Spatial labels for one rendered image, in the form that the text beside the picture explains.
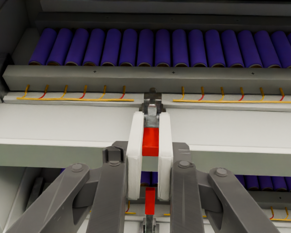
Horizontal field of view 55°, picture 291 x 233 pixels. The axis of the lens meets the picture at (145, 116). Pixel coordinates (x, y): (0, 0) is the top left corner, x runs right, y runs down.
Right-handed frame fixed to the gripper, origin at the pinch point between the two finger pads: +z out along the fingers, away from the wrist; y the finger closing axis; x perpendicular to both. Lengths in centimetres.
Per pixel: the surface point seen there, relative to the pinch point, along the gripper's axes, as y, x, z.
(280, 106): 12.9, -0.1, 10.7
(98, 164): -5.4, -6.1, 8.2
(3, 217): -18.0, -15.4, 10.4
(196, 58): 4.7, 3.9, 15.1
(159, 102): 0.7, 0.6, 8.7
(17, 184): -18.0, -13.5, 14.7
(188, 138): 3.5, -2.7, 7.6
